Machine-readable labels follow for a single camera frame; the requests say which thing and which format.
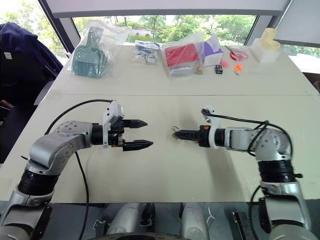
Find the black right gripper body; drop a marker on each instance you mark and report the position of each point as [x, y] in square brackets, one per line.
[204, 137]

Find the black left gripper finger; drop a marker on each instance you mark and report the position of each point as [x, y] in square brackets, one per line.
[138, 145]
[135, 123]

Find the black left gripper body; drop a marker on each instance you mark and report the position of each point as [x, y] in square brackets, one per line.
[117, 130]

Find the small silver key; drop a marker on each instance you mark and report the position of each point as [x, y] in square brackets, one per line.
[175, 129]

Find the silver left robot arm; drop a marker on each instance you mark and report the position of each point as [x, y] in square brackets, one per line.
[52, 147]

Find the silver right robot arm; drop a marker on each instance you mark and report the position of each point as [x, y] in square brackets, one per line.
[270, 145]

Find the small black box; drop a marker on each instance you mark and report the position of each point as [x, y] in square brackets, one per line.
[219, 69]

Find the bag of small white parts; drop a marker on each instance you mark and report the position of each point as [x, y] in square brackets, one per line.
[147, 53]

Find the silver robot leg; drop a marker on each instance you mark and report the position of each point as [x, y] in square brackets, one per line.
[193, 221]
[125, 220]

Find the small pink piece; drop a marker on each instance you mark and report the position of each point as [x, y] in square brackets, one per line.
[225, 64]

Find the red item in plastic bag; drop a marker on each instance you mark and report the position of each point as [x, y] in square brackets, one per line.
[180, 56]

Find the small orange piece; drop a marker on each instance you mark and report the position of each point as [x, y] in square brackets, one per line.
[238, 67]

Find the teal dustpan in plastic bag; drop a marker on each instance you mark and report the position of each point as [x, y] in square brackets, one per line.
[87, 57]

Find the purple and white box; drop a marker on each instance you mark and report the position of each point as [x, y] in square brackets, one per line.
[212, 53]

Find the dark rounded robot torso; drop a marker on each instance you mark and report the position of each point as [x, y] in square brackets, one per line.
[140, 237]

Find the black office chair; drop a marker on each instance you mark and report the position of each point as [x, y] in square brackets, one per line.
[12, 117]

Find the dark blue jacket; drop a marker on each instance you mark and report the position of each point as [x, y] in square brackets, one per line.
[22, 57]

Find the pale yellow tape rolls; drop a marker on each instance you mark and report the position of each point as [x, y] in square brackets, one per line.
[270, 37]

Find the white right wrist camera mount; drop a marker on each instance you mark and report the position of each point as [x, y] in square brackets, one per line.
[215, 125]

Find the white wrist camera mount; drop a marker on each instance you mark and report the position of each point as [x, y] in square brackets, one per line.
[113, 110]
[215, 125]

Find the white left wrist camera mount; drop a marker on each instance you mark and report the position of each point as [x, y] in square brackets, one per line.
[113, 110]

